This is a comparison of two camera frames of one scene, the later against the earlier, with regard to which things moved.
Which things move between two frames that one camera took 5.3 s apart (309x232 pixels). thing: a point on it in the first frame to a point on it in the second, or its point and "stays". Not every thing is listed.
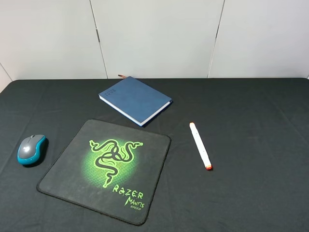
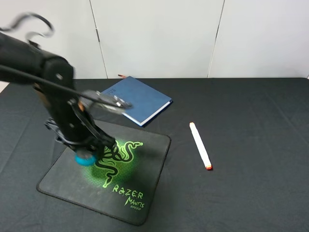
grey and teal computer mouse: x=29 y=149 to x=85 y=158
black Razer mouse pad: x=109 y=170 stays
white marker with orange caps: x=201 y=147 stays
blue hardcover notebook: x=137 y=100 stays
